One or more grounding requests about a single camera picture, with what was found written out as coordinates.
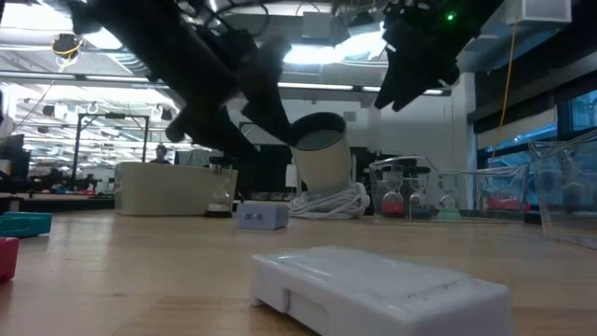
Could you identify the black background rig frame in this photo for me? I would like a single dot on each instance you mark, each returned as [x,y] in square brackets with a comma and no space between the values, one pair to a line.
[112,116]

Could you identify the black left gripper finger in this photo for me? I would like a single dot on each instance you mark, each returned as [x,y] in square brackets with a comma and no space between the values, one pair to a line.
[268,121]
[210,133]

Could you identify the person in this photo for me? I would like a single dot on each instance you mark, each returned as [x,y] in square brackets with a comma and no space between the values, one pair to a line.
[161,154]

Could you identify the white sand timer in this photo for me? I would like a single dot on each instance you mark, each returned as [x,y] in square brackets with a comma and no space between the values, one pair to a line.
[219,198]

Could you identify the dark computer monitor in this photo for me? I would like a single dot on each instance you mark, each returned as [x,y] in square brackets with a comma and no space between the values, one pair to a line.
[16,154]

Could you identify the lavender power adapter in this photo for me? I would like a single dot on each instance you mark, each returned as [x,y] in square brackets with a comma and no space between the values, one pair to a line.
[261,216]

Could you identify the red sand timer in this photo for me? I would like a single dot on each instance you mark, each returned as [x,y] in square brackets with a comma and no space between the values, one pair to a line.
[393,203]

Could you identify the long red block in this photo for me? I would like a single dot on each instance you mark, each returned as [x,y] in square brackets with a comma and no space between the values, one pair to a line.
[8,259]

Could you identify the red flat object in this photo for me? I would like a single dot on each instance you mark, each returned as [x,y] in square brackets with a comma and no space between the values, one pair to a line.
[503,203]

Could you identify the teal sand timer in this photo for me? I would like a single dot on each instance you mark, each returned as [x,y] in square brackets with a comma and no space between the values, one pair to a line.
[448,205]

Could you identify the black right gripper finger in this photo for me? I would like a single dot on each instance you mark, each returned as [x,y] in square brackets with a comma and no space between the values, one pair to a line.
[410,98]
[391,88]

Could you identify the teal rectangular case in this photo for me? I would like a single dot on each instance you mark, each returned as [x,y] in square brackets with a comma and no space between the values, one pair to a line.
[23,224]

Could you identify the white power adapter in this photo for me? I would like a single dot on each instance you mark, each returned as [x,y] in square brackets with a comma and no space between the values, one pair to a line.
[373,289]

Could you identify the dark background table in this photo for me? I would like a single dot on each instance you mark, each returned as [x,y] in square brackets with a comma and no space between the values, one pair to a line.
[56,203]

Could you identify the long linear ceiling light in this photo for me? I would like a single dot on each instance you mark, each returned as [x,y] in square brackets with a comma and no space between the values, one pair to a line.
[317,86]

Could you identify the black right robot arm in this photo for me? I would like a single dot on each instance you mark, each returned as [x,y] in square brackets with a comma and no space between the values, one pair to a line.
[480,14]

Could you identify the grey plastic bin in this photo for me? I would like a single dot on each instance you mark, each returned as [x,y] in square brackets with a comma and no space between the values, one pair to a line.
[163,186]

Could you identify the white ceiling unit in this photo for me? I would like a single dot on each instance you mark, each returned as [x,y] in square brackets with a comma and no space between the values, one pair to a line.
[541,11]

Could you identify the black ceiling device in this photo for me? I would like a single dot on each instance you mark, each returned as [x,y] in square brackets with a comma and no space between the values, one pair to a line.
[66,45]

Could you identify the clear plastic bin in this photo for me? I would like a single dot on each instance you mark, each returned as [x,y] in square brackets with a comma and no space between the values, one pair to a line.
[471,186]
[564,186]

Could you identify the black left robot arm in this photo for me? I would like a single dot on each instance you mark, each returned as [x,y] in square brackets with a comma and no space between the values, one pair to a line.
[140,32]

